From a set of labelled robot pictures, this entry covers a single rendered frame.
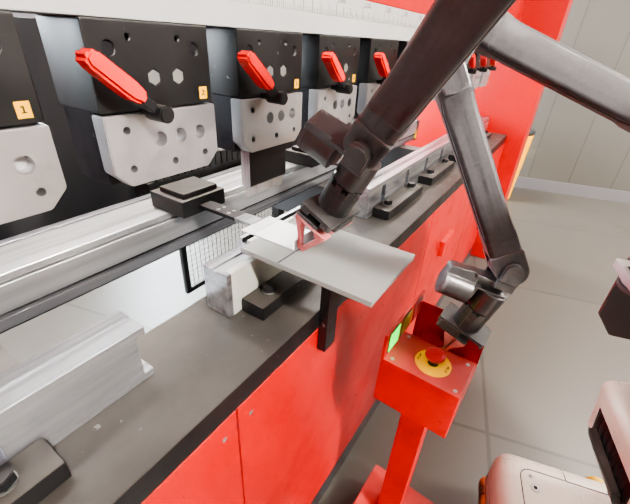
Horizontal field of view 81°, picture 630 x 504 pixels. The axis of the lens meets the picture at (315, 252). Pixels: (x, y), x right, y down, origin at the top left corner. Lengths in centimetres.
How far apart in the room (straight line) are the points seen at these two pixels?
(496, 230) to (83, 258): 76
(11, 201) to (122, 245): 43
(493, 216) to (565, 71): 24
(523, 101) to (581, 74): 194
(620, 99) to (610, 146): 413
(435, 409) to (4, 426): 66
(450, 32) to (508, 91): 230
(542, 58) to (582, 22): 393
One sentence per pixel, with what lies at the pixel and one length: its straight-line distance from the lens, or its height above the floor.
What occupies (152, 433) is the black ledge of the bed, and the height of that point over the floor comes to 87.
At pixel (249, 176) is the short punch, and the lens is 66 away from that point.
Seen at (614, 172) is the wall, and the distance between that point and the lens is 499.
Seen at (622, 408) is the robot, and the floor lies 80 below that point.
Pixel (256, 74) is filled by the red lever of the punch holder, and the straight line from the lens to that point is 54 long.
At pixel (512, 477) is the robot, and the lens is 136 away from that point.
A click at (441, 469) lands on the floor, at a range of 163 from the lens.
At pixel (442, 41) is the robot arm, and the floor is 134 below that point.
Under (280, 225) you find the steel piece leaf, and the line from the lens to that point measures 75.
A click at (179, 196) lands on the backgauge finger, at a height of 103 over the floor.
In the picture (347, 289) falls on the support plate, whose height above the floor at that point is 100.
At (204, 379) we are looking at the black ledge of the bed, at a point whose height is 88.
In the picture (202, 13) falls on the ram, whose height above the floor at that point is 135.
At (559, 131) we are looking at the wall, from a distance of 474.
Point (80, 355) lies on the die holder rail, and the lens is 57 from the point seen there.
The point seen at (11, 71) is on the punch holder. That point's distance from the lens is 42.
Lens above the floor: 133
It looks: 30 degrees down
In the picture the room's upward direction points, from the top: 3 degrees clockwise
